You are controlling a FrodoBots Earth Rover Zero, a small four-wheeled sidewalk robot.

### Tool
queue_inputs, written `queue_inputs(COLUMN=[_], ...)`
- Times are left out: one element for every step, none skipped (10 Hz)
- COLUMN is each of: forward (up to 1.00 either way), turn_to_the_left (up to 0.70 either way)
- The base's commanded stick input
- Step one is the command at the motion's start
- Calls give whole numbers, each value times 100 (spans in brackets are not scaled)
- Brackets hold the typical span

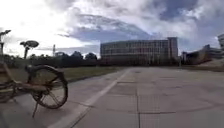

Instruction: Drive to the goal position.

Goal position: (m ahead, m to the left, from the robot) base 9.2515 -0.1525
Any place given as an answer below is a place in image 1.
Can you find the large wide building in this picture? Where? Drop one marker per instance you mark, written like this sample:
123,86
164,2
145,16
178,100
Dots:
138,50

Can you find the grass field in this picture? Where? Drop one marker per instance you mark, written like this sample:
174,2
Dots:
83,72

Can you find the row of trees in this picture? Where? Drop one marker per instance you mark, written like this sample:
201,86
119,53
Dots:
63,59

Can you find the grey paved plaza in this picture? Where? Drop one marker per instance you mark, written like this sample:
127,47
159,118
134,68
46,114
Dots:
160,100

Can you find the tall thin tower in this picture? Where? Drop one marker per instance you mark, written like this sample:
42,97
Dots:
53,50

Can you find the orange bicycle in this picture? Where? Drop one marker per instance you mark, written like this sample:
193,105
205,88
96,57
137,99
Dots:
46,87

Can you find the low dark building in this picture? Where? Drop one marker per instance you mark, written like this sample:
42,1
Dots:
200,55

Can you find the pale building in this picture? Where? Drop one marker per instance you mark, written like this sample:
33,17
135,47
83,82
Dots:
221,40

